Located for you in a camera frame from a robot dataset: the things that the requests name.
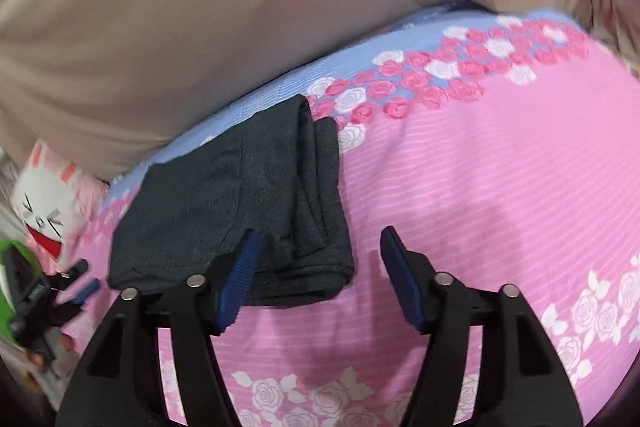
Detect dark grey pants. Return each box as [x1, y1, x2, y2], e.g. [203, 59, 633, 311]
[107, 94, 356, 308]

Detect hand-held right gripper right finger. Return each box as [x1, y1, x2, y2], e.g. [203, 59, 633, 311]
[380, 226, 583, 427]

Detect beige curtain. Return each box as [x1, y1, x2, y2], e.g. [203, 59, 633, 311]
[0, 0, 621, 184]

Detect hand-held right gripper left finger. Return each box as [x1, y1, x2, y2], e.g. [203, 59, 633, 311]
[55, 229, 262, 427]

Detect cartoon rabbit pillow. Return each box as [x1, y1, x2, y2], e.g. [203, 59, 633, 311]
[11, 139, 112, 273]

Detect pink rose print bedsheet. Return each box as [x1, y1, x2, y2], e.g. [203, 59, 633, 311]
[50, 4, 640, 427]

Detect person's left hand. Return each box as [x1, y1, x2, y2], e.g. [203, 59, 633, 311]
[25, 332, 76, 368]

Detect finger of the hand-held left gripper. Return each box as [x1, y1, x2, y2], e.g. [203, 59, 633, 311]
[54, 258, 90, 294]
[67, 278, 100, 307]

